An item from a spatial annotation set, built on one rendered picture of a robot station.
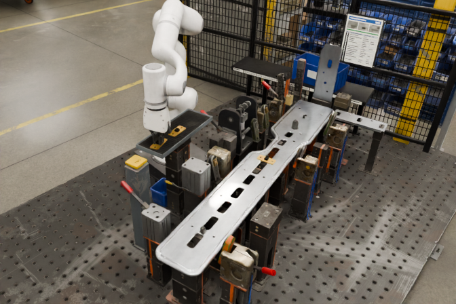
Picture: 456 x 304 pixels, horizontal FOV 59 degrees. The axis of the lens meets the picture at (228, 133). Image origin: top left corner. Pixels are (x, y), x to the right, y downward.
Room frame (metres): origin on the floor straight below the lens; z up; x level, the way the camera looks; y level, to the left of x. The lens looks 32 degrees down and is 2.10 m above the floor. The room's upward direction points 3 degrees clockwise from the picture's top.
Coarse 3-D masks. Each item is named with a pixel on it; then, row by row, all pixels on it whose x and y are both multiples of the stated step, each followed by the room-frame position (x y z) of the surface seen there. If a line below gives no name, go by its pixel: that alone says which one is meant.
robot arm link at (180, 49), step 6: (156, 12) 1.80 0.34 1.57; (156, 18) 1.77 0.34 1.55; (156, 24) 1.77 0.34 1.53; (180, 30) 1.76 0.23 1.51; (180, 48) 1.79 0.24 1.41; (180, 54) 1.78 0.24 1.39; (168, 66) 1.77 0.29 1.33; (168, 72) 1.77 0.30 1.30; (174, 72) 1.77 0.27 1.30; (168, 96) 1.77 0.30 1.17
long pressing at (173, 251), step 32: (288, 128) 1.80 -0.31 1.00; (320, 128) 1.82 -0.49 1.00; (256, 160) 1.51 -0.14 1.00; (288, 160) 1.52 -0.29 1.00; (224, 192) 1.27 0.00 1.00; (256, 192) 1.28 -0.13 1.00; (192, 224) 1.09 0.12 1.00; (224, 224) 1.09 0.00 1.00; (160, 256) 0.93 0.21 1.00; (192, 256) 0.93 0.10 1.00
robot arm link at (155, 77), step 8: (152, 64) 1.38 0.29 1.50; (160, 64) 1.39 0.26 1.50; (144, 72) 1.34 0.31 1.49; (152, 72) 1.33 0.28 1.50; (160, 72) 1.34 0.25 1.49; (144, 80) 1.34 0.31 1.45; (152, 80) 1.33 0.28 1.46; (160, 80) 1.34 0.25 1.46; (144, 88) 1.35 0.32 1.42; (152, 88) 1.33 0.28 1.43; (160, 88) 1.33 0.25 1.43; (152, 96) 1.33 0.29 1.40; (160, 96) 1.33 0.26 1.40
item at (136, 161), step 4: (136, 156) 1.28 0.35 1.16; (128, 160) 1.25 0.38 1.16; (132, 160) 1.25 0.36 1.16; (136, 160) 1.25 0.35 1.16; (140, 160) 1.25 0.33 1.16; (144, 160) 1.25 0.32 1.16; (128, 164) 1.23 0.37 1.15; (132, 164) 1.22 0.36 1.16; (136, 164) 1.22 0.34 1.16; (140, 164) 1.23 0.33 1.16; (136, 168) 1.21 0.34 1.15
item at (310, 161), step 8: (304, 160) 1.47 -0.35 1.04; (312, 160) 1.47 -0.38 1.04; (296, 168) 1.48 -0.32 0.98; (304, 168) 1.46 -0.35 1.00; (312, 168) 1.44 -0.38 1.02; (296, 176) 1.47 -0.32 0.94; (304, 176) 1.46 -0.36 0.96; (312, 176) 1.44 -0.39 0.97; (296, 184) 1.48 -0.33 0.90; (304, 184) 1.46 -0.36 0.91; (296, 192) 1.47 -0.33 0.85; (304, 192) 1.45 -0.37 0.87; (296, 200) 1.47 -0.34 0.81; (304, 200) 1.45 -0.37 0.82; (296, 208) 1.46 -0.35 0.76; (304, 208) 1.44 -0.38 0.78; (288, 216) 1.46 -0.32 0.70; (296, 216) 1.46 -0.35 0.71; (304, 216) 1.44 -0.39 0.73
